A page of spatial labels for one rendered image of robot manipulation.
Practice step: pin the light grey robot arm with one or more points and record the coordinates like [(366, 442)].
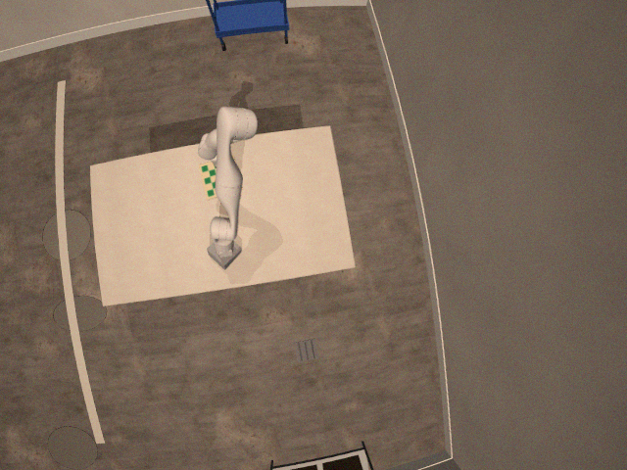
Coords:
[(233, 125)]

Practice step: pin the green and cream chessboard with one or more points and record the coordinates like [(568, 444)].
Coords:
[(208, 175)]

